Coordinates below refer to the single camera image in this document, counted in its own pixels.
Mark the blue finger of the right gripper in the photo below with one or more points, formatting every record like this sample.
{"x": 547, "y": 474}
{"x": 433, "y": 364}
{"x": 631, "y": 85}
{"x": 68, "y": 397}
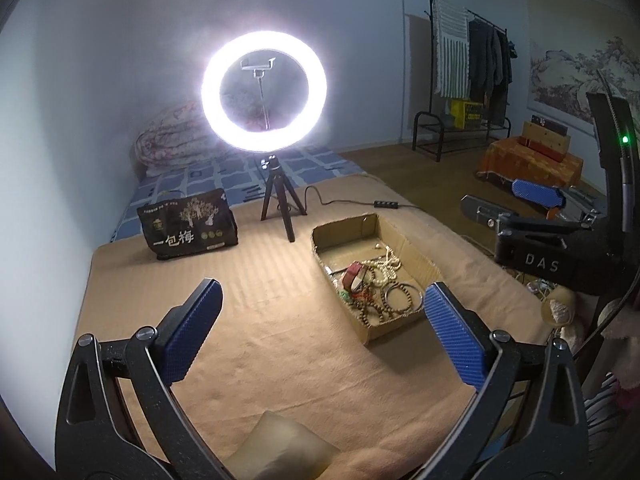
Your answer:
{"x": 538, "y": 194}
{"x": 491, "y": 215}

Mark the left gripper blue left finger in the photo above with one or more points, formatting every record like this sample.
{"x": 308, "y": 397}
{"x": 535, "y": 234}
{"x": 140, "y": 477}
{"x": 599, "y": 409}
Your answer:
{"x": 117, "y": 417}

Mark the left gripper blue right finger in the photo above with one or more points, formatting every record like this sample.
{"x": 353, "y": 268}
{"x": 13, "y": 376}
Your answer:
{"x": 527, "y": 419}

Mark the orange covered table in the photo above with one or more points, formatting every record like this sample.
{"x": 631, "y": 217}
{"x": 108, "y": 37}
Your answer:
{"x": 538, "y": 155}

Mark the yellow box on rack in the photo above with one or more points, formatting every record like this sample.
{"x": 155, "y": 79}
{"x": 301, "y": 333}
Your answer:
{"x": 467, "y": 114}

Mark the cardboard box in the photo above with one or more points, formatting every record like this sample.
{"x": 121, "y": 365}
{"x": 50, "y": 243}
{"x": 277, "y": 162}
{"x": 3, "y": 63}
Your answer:
{"x": 386, "y": 275}

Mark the black clothes rack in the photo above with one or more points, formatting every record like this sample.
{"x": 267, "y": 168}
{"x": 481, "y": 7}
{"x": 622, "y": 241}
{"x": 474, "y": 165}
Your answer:
{"x": 469, "y": 59}

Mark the beige pillow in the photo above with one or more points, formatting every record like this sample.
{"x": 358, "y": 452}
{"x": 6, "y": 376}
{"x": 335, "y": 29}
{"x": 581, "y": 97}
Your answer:
{"x": 280, "y": 448}

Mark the black snack bag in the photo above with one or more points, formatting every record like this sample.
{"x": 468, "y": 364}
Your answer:
{"x": 189, "y": 226}

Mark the black tripod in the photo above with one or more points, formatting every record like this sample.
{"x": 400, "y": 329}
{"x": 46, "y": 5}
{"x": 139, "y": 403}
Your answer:
{"x": 278, "y": 183}

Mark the phone holder clip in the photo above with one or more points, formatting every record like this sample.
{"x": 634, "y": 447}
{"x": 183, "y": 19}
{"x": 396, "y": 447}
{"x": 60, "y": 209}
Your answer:
{"x": 258, "y": 70}

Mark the folded floral quilt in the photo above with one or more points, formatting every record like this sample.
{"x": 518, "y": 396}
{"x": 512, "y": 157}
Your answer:
{"x": 177, "y": 137}

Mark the landscape wall painting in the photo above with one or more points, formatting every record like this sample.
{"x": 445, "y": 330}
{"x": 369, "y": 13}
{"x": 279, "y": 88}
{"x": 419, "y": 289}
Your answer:
{"x": 575, "y": 46}

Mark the white ring light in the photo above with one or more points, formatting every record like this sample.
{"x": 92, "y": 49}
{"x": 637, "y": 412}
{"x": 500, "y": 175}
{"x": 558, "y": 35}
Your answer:
{"x": 268, "y": 114}

